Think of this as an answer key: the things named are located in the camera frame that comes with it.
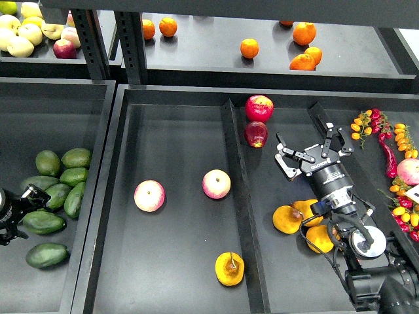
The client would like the red chili pepper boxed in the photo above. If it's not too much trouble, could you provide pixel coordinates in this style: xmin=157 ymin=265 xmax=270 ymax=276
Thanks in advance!
xmin=378 ymin=133 xmax=397 ymax=179

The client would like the pink apple centre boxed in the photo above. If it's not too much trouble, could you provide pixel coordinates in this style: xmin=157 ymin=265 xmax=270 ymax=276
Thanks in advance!
xmin=202 ymin=169 xmax=231 ymax=200

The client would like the pink peach right edge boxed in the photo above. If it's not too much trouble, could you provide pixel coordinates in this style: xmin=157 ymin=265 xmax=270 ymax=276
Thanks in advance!
xmin=397 ymin=158 xmax=418 ymax=186

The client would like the dark green avocado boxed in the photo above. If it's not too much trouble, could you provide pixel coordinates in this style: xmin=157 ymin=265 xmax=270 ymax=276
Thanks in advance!
xmin=26 ymin=243 xmax=69 ymax=269

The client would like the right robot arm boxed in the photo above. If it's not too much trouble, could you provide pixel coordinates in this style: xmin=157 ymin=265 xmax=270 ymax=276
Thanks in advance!
xmin=275 ymin=122 xmax=418 ymax=313

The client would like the large orange on shelf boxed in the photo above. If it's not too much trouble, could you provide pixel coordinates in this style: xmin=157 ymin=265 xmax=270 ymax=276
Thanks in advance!
xmin=293 ymin=22 xmax=317 ymax=46

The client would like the orange on shelf centre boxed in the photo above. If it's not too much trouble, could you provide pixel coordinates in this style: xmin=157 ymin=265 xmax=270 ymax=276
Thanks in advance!
xmin=240 ymin=38 xmax=259 ymax=59

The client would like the green avocado top left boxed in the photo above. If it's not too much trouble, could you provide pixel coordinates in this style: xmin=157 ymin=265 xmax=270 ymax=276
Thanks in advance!
xmin=35 ymin=150 xmax=61 ymax=177

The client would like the yellow pear with stem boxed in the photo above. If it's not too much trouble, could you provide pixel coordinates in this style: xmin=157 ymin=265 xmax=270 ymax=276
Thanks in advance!
xmin=215 ymin=252 xmax=245 ymax=287

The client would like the pink apple left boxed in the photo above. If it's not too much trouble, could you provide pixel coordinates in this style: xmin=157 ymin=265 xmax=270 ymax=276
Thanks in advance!
xmin=134 ymin=180 xmax=165 ymax=213

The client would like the bright red apple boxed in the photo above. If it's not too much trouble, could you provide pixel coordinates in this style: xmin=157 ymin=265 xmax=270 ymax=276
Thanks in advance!
xmin=245 ymin=95 xmax=274 ymax=123

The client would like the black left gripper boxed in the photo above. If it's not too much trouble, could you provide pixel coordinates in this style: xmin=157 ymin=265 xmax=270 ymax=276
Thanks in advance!
xmin=1 ymin=184 xmax=51 ymax=246

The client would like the pink apple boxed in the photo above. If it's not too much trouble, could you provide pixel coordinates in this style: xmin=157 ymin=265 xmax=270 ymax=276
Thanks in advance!
xmin=134 ymin=180 xmax=165 ymax=213
xmin=202 ymin=169 xmax=231 ymax=200

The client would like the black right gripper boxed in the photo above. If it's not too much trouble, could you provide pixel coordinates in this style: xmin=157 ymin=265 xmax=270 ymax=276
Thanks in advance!
xmin=274 ymin=122 xmax=354 ymax=205

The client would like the red apple on shelf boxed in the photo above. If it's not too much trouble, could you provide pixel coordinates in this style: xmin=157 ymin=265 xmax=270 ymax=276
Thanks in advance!
xmin=53 ymin=39 xmax=77 ymax=59

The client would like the dark red apple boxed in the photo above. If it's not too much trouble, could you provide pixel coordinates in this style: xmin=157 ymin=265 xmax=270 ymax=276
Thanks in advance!
xmin=244 ymin=121 xmax=268 ymax=148

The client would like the yellow pear left pile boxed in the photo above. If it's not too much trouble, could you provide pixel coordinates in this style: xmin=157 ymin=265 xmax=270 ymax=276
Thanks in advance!
xmin=272 ymin=205 xmax=302 ymax=234

